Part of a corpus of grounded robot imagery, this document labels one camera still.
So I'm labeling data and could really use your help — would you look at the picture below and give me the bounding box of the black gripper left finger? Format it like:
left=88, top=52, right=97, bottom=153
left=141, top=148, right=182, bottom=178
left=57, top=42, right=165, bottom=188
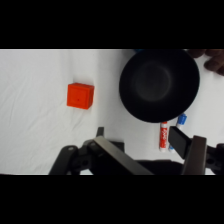
left=49, top=126, right=154, bottom=175

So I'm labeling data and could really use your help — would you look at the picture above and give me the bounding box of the blue whiteboard marker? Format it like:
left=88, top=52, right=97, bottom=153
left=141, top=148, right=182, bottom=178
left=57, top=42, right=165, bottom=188
left=168, top=113, right=188, bottom=153

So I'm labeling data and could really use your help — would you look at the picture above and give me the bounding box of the red cube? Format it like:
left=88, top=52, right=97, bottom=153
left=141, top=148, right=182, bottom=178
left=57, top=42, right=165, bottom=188
left=66, top=82, right=96, bottom=111

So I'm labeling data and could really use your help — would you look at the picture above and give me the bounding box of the black bowl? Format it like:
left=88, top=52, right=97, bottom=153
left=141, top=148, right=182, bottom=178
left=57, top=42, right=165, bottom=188
left=118, top=49, right=201, bottom=124

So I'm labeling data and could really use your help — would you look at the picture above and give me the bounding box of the brown plush toy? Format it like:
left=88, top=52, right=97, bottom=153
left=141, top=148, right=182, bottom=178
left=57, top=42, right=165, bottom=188
left=185, top=49, right=224, bottom=77

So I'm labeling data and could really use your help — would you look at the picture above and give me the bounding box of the red whiteboard marker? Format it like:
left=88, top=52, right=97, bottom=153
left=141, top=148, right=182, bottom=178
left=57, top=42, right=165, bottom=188
left=159, top=121, right=169, bottom=153

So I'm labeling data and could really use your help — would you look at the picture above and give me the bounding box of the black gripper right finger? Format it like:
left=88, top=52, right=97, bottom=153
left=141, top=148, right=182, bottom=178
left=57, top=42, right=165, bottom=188
left=168, top=125, right=224, bottom=175

